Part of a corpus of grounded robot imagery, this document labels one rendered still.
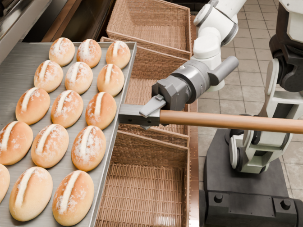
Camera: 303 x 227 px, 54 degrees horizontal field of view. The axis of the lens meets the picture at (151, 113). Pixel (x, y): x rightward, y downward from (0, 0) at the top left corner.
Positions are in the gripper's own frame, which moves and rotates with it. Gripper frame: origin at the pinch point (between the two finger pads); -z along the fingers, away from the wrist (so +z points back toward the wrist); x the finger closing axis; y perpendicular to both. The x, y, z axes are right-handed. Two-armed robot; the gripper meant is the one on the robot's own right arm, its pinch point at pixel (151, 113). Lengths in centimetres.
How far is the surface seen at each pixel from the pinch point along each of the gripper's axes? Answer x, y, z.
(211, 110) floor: 122, 42, 122
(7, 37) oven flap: -21.4, 15.1, -18.0
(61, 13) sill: 4, 59, 19
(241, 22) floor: 124, 94, 264
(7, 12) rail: -23.7, 18.0, -15.4
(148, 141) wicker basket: 45, 19, 20
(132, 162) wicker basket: 60, 25, 16
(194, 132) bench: 63, 15, 50
